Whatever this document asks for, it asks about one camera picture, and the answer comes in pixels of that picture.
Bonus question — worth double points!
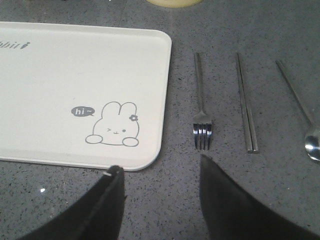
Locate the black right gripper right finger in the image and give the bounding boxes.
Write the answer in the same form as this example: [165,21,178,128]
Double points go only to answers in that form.
[200,154,320,240]

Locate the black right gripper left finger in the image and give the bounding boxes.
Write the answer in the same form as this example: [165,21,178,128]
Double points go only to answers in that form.
[20,166,125,240]

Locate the silver chopstick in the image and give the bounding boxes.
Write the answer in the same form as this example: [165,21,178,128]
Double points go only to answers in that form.
[235,52,254,154]
[238,52,259,154]

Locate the silver fork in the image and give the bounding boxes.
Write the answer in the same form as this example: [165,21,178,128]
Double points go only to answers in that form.
[193,52,212,151]

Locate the silver spoon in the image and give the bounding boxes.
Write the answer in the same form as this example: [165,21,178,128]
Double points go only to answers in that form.
[275,60,320,162]

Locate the cream rabbit serving tray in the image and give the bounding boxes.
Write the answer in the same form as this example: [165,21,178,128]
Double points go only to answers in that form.
[0,21,172,171]

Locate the wooden mug tree stand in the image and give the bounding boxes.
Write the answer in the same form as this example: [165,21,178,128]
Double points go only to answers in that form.
[146,0,203,8]

